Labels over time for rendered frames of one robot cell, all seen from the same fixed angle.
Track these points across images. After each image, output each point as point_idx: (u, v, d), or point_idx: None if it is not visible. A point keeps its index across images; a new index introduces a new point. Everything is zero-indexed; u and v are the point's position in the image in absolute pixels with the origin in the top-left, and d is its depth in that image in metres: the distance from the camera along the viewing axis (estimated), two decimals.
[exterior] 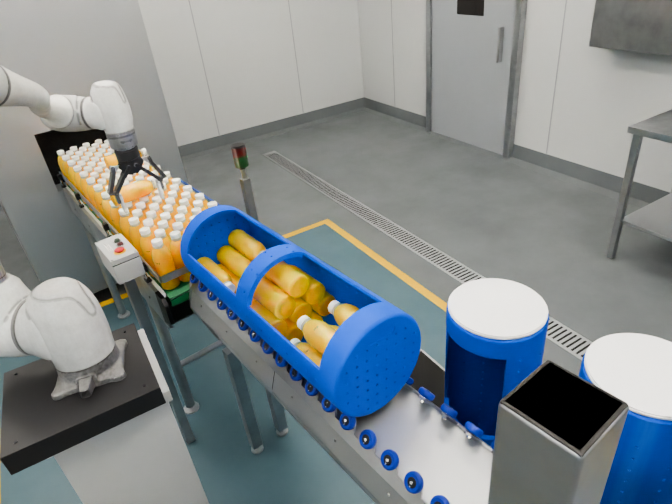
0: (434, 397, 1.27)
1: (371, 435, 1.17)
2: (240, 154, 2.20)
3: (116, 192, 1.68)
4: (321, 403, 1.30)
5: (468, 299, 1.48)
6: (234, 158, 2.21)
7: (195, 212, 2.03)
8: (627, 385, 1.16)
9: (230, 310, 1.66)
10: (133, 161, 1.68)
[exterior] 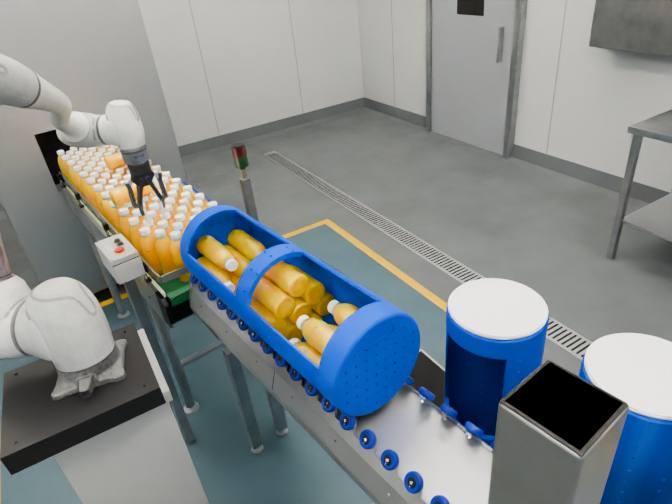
0: (434, 397, 1.27)
1: (371, 435, 1.17)
2: (240, 154, 2.20)
3: (140, 205, 1.81)
4: (321, 404, 1.30)
5: (468, 299, 1.48)
6: (234, 158, 2.21)
7: (195, 212, 2.03)
8: (627, 385, 1.16)
9: (230, 310, 1.66)
10: (145, 174, 1.79)
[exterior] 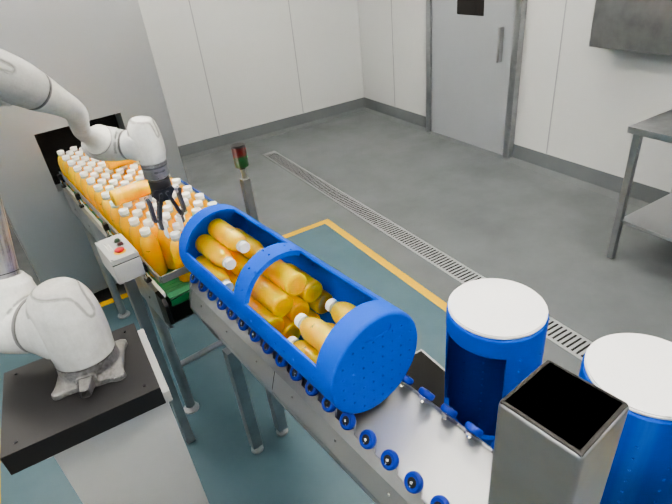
0: (434, 397, 1.27)
1: (371, 435, 1.17)
2: (240, 154, 2.20)
3: (159, 220, 1.81)
4: (322, 408, 1.29)
5: (468, 299, 1.48)
6: (234, 158, 2.21)
7: (195, 212, 2.03)
8: (627, 385, 1.16)
9: (229, 311, 1.66)
10: (165, 189, 1.78)
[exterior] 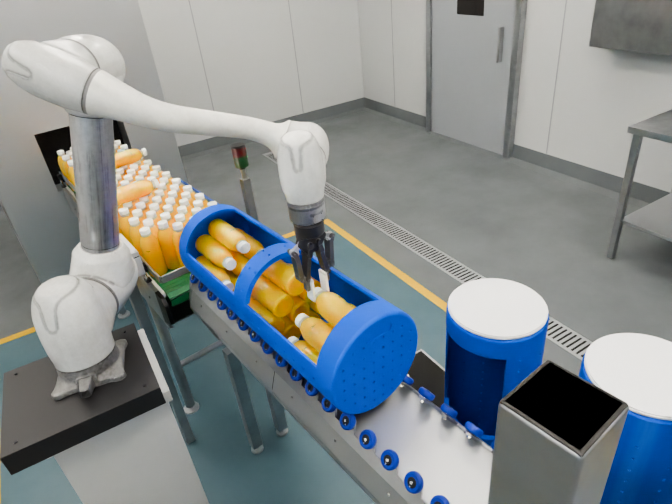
0: (434, 397, 1.27)
1: (371, 435, 1.17)
2: (240, 154, 2.20)
3: (307, 278, 1.27)
4: (322, 407, 1.29)
5: (468, 299, 1.48)
6: (234, 158, 2.21)
7: (195, 212, 2.03)
8: (627, 385, 1.16)
9: (229, 311, 1.66)
10: None
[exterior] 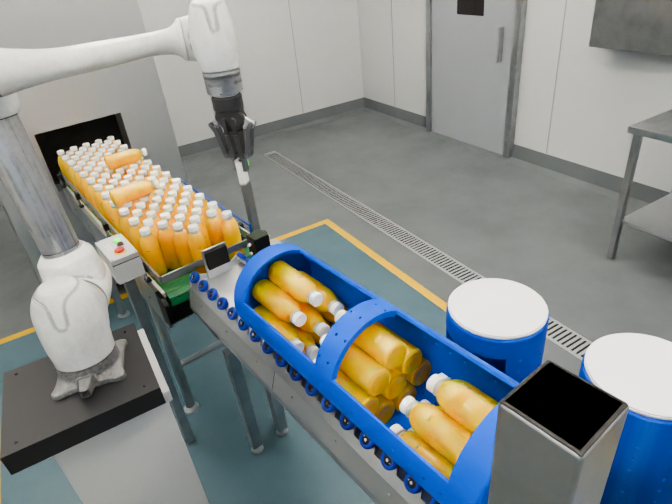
0: None
1: (365, 448, 1.18)
2: None
3: (230, 156, 1.30)
4: (326, 411, 1.28)
5: (468, 299, 1.48)
6: None
7: (195, 212, 2.03)
8: (627, 385, 1.16)
9: (229, 313, 1.66)
10: (230, 115, 1.24)
